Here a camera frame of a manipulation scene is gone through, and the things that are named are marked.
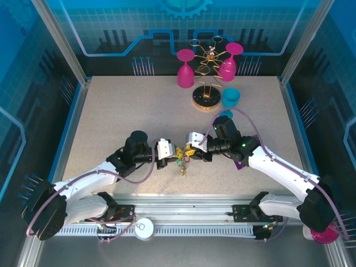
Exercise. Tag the large metal keyring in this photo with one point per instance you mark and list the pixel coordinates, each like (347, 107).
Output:
(182, 166)

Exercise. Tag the key with yellow tag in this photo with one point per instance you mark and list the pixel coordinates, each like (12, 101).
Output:
(183, 172)

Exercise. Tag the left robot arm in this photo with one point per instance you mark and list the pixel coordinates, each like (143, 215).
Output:
(86, 178)

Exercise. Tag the purple candy packet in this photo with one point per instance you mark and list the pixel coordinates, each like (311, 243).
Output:
(239, 166)

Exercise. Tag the blue plastic goblet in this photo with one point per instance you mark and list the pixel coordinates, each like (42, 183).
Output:
(231, 97)

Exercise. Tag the pink plastic goblet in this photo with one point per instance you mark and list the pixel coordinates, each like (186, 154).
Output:
(228, 71)
(185, 75)

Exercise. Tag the white round lid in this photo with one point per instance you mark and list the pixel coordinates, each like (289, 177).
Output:
(144, 228)

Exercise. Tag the pink cup bottom right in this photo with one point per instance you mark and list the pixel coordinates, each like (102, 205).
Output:
(320, 237)

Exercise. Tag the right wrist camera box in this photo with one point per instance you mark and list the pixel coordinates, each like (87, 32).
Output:
(196, 140)

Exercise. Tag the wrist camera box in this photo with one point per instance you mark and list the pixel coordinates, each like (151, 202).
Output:
(196, 140)
(165, 148)

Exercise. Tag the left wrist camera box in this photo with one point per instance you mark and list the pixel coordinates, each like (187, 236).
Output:
(165, 148)

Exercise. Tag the aluminium rail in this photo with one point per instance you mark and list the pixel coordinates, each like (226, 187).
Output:
(180, 203)

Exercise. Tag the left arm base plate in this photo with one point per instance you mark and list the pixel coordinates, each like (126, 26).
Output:
(125, 212)

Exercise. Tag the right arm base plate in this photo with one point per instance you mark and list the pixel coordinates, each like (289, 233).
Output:
(242, 212)

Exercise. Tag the aluminium frame post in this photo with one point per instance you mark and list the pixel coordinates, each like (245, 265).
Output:
(59, 41)
(303, 41)

